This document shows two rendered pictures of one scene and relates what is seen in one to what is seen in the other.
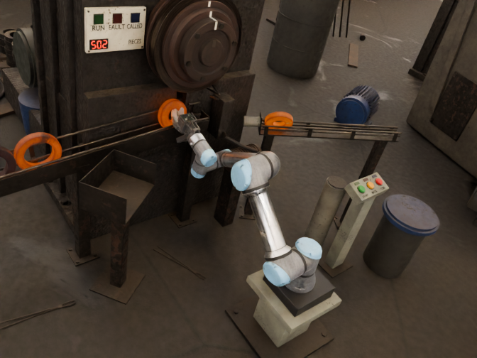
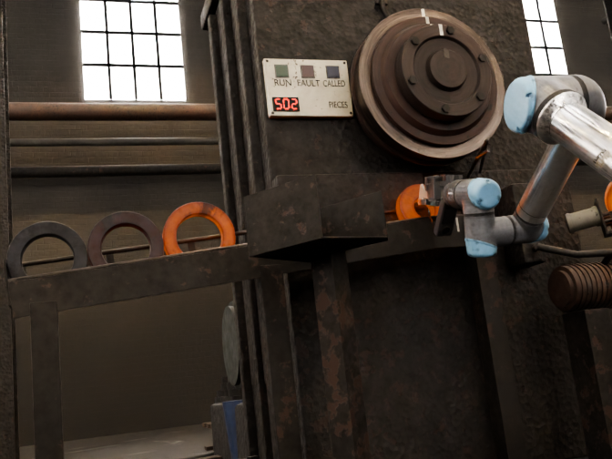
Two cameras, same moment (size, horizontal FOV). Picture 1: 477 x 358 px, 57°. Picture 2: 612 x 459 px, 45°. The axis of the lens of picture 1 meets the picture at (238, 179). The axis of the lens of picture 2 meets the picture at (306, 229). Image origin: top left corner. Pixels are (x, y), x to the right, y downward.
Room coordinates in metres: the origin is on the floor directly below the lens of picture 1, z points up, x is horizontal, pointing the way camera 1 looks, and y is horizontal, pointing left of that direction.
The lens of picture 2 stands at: (-0.08, -0.27, 0.30)
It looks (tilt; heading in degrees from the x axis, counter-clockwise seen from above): 12 degrees up; 28
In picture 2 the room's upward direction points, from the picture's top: 7 degrees counter-clockwise
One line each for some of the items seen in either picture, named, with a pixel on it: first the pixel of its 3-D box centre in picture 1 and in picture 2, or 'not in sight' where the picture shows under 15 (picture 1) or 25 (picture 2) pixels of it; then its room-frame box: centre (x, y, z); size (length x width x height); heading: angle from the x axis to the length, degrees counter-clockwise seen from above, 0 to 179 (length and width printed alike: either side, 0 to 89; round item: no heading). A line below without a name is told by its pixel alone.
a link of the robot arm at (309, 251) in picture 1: (305, 255); not in sight; (1.37, -0.36, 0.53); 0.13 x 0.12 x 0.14; 137
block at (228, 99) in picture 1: (220, 115); (519, 226); (2.11, 0.18, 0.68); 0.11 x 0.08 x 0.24; 46
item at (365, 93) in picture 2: (196, 42); (429, 86); (1.93, 0.33, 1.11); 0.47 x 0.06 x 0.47; 136
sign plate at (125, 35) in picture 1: (116, 29); (308, 88); (1.76, 0.64, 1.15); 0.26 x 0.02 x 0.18; 136
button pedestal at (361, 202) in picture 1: (351, 226); not in sight; (1.91, -0.67, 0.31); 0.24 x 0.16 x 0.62; 136
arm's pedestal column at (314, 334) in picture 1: (285, 310); not in sight; (1.38, -0.37, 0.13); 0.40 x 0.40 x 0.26; 44
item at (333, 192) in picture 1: (323, 217); not in sight; (1.99, -0.53, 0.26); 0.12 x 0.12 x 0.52
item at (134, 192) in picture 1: (117, 235); (332, 351); (1.38, 0.47, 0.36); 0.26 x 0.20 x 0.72; 171
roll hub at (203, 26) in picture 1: (209, 51); (443, 72); (1.86, 0.26, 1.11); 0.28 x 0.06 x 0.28; 136
